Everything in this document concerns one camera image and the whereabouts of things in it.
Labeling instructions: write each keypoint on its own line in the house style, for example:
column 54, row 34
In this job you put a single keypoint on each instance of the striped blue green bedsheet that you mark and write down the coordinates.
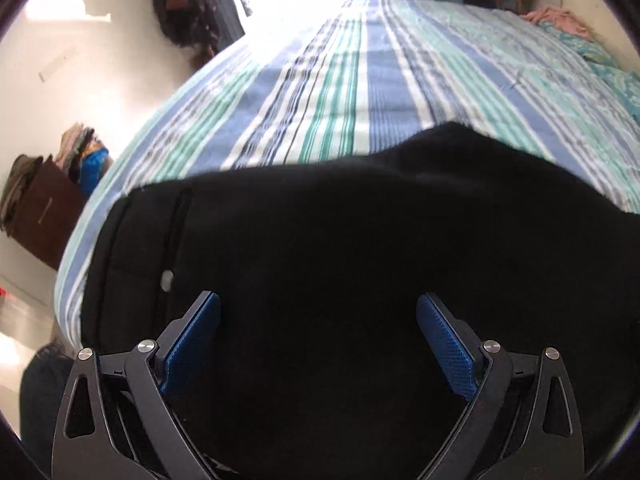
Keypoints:
column 374, row 73

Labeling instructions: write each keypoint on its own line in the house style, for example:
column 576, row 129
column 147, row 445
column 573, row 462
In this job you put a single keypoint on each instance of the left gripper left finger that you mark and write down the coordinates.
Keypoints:
column 184, row 342

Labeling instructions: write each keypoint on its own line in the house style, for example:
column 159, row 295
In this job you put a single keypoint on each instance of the folded clothes stack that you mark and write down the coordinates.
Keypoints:
column 83, row 157

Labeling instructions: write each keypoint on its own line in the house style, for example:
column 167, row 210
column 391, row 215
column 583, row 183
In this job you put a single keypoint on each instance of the black pants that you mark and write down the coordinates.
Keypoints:
column 318, row 368

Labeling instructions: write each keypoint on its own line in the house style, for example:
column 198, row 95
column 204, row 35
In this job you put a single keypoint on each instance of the teal floral pillow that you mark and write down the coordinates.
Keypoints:
column 625, row 85

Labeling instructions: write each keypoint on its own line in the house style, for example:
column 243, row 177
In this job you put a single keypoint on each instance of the cream pillow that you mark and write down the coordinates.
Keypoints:
column 592, row 12

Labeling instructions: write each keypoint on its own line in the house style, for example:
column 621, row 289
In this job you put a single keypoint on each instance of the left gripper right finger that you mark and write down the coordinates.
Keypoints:
column 455, row 346

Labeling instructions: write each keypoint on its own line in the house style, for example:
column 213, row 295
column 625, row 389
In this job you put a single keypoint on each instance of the brown wooden cabinet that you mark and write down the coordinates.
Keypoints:
column 46, row 214

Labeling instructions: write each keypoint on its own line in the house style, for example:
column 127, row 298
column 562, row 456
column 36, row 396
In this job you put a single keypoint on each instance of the pink cloth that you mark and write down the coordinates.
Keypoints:
column 562, row 19

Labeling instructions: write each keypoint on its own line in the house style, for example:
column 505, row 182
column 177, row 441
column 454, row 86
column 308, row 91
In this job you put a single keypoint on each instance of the dark hanging bags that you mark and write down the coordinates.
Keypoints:
column 205, row 27

